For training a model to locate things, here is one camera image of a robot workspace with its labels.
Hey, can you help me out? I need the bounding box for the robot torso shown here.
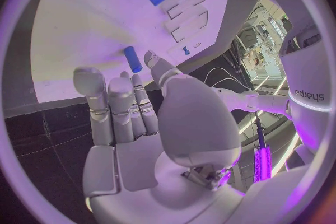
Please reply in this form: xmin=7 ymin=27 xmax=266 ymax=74
xmin=277 ymin=23 xmax=334 ymax=156

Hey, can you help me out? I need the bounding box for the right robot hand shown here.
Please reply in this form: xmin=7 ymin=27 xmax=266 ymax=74
xmin=72 ymin=50 xmax=246 ymax=224

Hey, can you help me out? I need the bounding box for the white cable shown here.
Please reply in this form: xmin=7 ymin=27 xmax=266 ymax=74
xmin=211 ymin=77 xmax=249 ymax=91
xmin=203 ymin=67 xmax=254 ymax=91

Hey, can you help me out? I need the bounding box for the glowing light bar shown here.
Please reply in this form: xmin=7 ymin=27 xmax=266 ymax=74
xmin=252 ymin=143 xmax=273 ymax=184

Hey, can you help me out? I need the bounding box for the small blue cylinder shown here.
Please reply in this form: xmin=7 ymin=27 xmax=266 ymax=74
xmin=123 ymin=46 xmax=144 ymax=73

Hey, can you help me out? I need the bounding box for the white task board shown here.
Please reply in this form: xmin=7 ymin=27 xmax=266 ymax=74
xmin=3 ymin=0 xmax=273 ymax=118

